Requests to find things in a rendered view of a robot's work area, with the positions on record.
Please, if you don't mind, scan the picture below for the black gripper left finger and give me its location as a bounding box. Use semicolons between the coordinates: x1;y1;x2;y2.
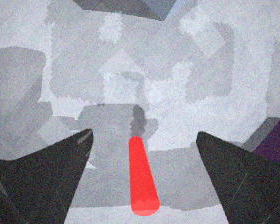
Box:
0;128;93;224

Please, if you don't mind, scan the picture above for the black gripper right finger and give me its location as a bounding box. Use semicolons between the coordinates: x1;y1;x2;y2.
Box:
196;132;280;224

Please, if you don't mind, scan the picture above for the red peg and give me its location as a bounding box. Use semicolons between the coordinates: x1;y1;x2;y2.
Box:
129;137;160;216

